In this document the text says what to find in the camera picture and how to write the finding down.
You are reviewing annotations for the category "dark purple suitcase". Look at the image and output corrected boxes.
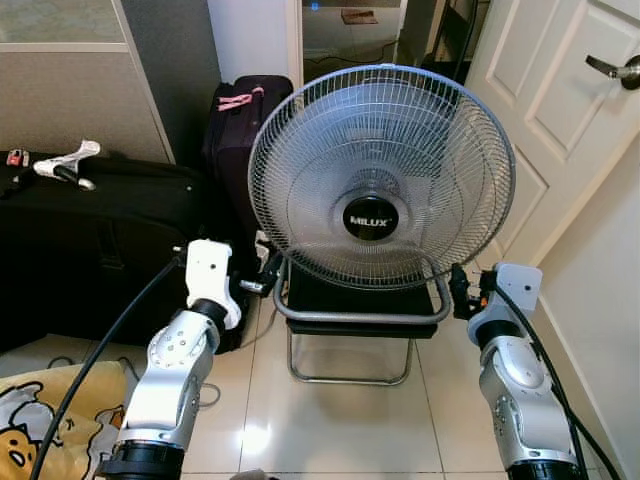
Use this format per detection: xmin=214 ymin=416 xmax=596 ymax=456
xmin=203 ymin=74 xmax=297 ymax=261

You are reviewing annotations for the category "silver electric fan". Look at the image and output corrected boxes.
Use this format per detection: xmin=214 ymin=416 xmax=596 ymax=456
xmin=247 ymin=63 xmax=518 ymax=293

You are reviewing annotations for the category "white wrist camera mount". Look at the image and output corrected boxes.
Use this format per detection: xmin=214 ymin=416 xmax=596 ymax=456
xmin=468 ymin=262 xmax=544 ymax=337
xmin=185 ymin=239 xmax=244 ymax=332

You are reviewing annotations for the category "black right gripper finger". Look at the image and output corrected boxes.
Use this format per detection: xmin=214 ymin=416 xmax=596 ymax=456
xmin=448 ymin=262 xmax=472 ymax=320

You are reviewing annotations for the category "white panel door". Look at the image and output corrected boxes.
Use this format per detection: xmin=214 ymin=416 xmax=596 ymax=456
xmin=463 ymin=0 xmax=640 ymax=269

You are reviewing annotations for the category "white floor cable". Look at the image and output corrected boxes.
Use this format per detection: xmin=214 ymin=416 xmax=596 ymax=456
xmin=194 ymin=378 xmax=224 ymax=412

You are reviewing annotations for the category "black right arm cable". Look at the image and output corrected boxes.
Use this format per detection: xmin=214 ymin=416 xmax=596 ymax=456
xmin=489 ymin=283 xmax=623 ymax=480

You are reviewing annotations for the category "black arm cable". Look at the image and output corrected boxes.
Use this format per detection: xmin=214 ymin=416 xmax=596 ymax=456
xmin=489 ymin=283 xmax=623 ymax=480
xmin=28 ymin=254 xmax=188 ymax=480

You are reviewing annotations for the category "large black luggage bag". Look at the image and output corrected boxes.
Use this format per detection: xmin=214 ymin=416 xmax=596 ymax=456
xmin=0 ymin=150 xmax=253 ymax=354

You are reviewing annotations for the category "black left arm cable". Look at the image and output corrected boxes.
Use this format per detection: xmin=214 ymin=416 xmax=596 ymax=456
xmin=28 ymin=254 xmax=188 ymax=480

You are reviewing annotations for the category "small brown box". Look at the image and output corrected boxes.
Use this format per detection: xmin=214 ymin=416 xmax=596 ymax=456
xmin=339 ymin=8 xmax=380 ymax=27

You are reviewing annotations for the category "black metal folding chair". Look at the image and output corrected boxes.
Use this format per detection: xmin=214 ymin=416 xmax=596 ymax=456
xmin=271 ymin=252 xmax=455 ymax=388

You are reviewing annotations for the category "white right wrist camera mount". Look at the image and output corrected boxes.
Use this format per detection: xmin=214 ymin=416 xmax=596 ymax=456
xmin=468 ymin=262 xmax=544 ymax=337

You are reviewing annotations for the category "metal door lever handle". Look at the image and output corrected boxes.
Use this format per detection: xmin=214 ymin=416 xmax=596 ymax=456
xmin=585 ymin=54 xmax=640 ymax=93

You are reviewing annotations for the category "pink suitcase strap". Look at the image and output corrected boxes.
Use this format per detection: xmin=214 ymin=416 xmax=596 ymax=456
xmin=216 ymin=86 xmax=268 ymax=113

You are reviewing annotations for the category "grey wardrobe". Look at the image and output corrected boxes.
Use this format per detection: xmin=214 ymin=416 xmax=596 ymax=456
xmin=0 ymin=0 xmax=179 ymax=167

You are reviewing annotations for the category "yellow cartoon egg blanket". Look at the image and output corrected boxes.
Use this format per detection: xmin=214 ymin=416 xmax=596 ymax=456
xmin=0 ymin=358 xmax=143 ymax=480

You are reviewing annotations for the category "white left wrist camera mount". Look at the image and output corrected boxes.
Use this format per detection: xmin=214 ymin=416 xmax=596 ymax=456
xmin=185 ymin=239 xmax=244 ymax=332

